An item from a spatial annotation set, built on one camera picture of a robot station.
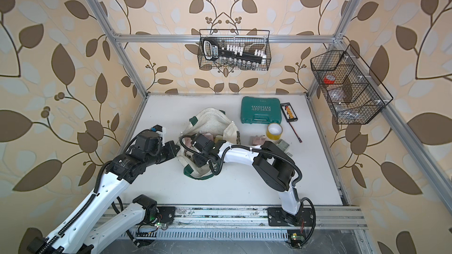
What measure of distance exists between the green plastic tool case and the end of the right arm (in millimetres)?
385

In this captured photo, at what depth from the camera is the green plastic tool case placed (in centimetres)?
105

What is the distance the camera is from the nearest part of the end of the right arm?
65cm
